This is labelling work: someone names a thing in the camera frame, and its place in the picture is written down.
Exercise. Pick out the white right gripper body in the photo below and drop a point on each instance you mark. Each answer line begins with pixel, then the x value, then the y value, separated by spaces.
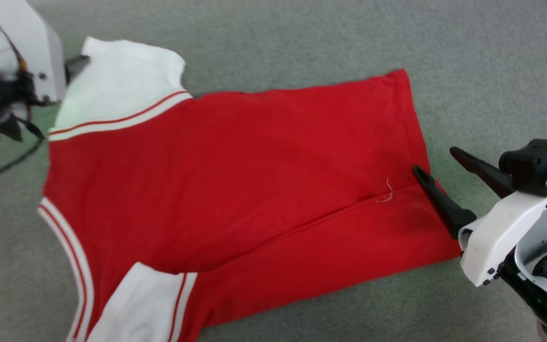
pixel 496 232

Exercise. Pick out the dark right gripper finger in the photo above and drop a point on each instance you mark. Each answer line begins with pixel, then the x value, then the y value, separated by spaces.
pixel 444 204
pixel 485 171

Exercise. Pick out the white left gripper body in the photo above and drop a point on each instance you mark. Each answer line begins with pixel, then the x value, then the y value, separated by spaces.
pixel 41 52

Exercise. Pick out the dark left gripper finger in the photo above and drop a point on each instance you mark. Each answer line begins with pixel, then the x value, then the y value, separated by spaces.
pixel 76 66

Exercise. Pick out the red and white shirt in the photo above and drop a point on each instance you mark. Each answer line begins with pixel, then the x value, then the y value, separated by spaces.
pixel 231 180

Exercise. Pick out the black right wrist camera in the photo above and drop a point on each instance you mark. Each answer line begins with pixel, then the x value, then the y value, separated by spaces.
pixel 534 164

